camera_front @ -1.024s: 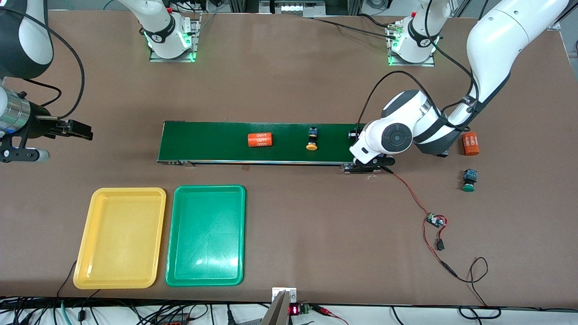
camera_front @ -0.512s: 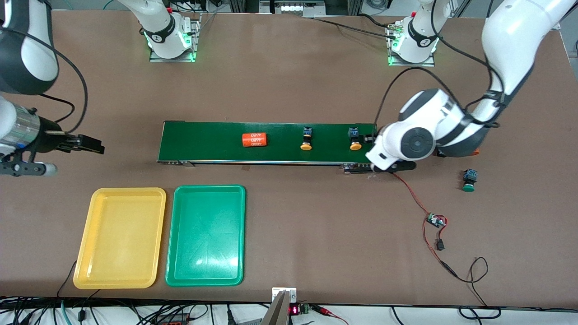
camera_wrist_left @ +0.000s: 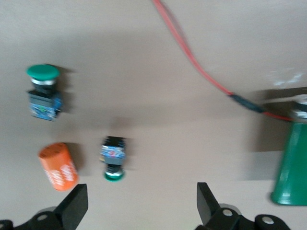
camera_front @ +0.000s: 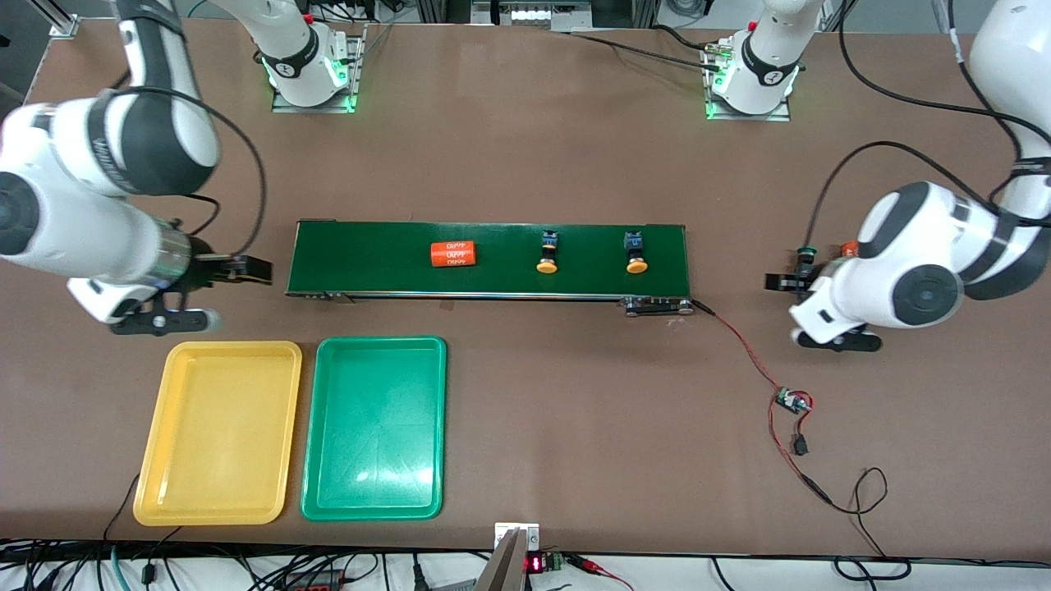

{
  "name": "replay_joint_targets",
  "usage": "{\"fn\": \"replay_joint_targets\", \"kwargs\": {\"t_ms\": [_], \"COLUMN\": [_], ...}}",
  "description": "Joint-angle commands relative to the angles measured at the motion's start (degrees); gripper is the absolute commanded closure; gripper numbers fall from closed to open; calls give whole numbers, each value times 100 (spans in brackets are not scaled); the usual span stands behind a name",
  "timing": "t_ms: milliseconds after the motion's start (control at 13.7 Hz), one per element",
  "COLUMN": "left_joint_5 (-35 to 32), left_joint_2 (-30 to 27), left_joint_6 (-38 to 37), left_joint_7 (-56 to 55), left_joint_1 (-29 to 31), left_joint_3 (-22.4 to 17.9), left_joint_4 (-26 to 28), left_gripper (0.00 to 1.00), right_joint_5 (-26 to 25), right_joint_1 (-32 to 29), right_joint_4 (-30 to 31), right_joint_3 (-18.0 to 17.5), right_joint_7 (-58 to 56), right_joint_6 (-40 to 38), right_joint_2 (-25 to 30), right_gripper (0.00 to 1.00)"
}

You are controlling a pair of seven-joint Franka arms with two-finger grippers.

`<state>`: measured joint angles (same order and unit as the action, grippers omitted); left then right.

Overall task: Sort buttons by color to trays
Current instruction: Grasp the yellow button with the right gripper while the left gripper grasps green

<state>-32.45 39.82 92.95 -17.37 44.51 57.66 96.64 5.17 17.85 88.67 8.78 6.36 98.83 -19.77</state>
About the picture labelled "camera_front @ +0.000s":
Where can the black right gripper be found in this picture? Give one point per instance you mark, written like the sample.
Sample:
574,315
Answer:
205,270

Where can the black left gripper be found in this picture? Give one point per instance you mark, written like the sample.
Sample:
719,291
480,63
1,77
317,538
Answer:
795,281

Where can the green mushroom push button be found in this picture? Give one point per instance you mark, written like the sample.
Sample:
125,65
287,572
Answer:
806,251

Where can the orange cylinder with white print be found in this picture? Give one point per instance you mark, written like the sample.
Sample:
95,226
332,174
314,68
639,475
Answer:
453,254
848,247

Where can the yellow mushroom push button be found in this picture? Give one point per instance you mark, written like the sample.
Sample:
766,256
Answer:
636,246
548,246

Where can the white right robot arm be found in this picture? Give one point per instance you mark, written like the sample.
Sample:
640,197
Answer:
66,222

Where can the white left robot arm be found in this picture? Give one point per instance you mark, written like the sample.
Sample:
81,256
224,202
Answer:
928,271

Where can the small green circuit board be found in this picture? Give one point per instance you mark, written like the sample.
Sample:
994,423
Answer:
792,401

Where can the small black plug connector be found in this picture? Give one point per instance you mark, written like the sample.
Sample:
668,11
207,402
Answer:
800,446

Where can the yellow plastic tray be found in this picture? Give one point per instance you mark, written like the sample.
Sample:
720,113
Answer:
218,443

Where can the green plastic tray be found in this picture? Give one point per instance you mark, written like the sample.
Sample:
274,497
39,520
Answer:
374,443

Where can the green conveyor belt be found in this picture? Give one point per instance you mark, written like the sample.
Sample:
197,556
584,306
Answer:
493,283

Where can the red clip lead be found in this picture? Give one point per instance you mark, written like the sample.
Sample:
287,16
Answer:
587,565

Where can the silver lit control device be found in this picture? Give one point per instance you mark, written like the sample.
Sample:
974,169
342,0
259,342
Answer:
530,15

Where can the red digit display module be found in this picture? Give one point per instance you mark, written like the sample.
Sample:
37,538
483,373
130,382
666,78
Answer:
535,564

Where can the grey metal pole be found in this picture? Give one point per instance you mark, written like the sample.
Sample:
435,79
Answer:
501,570

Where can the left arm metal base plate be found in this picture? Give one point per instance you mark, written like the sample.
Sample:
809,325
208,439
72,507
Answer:
780,116

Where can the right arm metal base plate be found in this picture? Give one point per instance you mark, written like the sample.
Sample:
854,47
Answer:
355,82

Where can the aluminium frame profile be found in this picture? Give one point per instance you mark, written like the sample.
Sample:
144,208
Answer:
61,25

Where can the silver metal bracket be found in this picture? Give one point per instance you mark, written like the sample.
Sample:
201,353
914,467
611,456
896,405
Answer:
530,535

